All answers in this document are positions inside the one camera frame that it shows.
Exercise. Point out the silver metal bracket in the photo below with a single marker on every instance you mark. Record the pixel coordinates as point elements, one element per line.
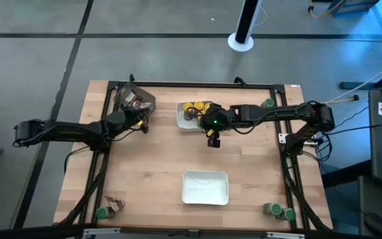
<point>285,235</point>
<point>101,231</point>

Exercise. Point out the green lid spice jar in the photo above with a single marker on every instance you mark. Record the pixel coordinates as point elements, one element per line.
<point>102,213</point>
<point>274,209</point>
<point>269,103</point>
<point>290,214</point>

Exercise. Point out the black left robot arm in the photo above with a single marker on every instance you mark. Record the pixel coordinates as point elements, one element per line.
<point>71,129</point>

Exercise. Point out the white plastic bin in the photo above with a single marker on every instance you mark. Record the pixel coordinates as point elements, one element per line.
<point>204,189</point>
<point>186,124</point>

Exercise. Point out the white metal plate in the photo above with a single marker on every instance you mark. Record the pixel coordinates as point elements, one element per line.
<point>283,137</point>

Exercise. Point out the brown white spice packet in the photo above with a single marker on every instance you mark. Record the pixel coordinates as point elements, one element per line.
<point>130,98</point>
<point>144,105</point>

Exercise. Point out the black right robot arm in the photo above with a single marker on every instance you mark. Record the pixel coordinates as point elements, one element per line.
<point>287,113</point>

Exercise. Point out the black frame clamp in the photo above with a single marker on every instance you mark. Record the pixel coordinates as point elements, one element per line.
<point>132,78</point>
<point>240,80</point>

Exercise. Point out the black white tower fan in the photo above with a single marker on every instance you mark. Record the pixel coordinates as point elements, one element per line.
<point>244,30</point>

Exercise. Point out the brown paper spice packet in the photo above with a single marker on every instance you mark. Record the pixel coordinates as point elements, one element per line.
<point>114,203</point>

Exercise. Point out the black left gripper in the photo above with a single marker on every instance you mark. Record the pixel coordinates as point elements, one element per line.
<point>134,116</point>

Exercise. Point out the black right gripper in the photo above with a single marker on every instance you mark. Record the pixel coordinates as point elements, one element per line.
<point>217,119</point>

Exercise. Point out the black plastic bin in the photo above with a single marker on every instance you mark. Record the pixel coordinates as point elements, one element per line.
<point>144,94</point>

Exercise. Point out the black desk foot bar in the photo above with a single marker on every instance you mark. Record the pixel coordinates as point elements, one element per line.
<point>360,85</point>

